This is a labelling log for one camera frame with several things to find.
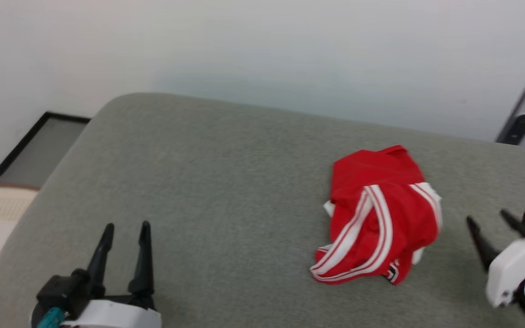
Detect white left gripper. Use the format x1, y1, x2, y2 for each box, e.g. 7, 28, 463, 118
61, 221, 162, 328

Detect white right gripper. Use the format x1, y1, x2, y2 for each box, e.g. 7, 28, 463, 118
466, 209, 525, 308

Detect red basketball jersey garment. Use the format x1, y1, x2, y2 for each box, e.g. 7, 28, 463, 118
309, 145, 443, 286

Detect grey fabric sofa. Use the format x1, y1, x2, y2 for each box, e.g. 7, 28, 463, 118
0, 92, 525, 328

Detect black skirting strip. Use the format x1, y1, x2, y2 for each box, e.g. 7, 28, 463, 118
0, 112, 91, 183

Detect teal left cable connector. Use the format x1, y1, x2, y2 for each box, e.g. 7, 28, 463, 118
36, 307, 66, 328

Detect black door handle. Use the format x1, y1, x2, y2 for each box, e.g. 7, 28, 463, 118
502, 114, 525, 145

